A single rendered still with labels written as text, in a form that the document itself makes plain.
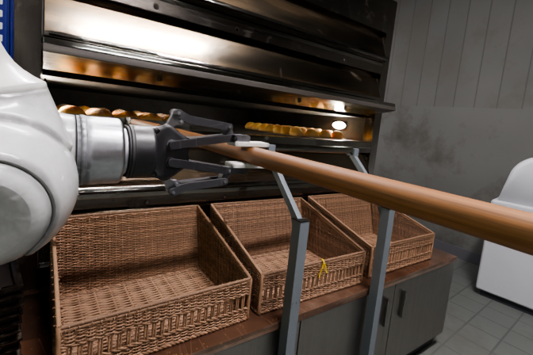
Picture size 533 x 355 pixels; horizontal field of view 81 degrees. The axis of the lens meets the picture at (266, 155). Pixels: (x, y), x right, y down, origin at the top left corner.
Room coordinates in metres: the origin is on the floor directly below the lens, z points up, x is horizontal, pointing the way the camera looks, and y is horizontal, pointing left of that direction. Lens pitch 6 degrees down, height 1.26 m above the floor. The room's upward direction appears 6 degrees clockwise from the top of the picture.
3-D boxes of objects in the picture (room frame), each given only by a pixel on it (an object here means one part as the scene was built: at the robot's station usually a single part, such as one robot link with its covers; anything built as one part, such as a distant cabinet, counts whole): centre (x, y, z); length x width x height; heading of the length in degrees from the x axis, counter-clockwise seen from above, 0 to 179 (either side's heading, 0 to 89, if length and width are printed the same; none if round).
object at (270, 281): (1.37, -0.12, 0.72); 0.56 x 0.49 x 0.28; 124
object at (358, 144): (1.61, 0.06, 1.16); 1.80 x 0.06 x 0.04; 126
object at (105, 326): (1.03, 0.36, 0.72); 0.56 x 0.49 x 0.28; 126
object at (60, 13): (1.59, 0.05, 1.54); 1.79 x 0.11 x 0.19; 126
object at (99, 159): (0.41, 0.22, 1.20); 0.09 x 0.06 x 0.09; 35
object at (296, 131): (2.28, -0.17, 1.21); 0.61 x 0.48 x 0.06; 36
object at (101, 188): (1.59, 0.05, 1.02); 1.79 x 0.11 x 0.19; 126
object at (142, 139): (0.46, 0.16, 1.20); 0.09 x 0.07 x 0.08; 125
